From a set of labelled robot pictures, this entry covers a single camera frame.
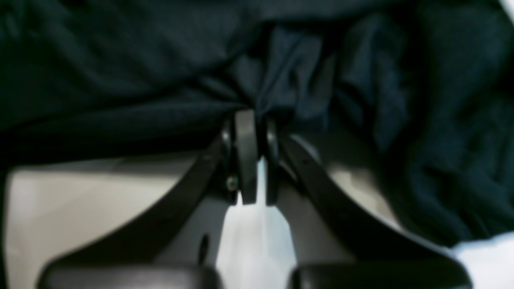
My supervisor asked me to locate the black t-shirt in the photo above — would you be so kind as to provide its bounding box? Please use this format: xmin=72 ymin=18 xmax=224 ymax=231
xmin=1 ymin=0 xmax=513 ymax=246

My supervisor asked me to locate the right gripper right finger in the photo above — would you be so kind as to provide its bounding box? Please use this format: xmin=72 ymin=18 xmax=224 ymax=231
xmin=263 ymin=119 xmax=473 ymax=289

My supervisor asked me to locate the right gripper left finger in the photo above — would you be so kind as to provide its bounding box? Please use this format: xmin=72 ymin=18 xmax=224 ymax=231
xmin=37 ymin=110 xmax=258 ymax=289

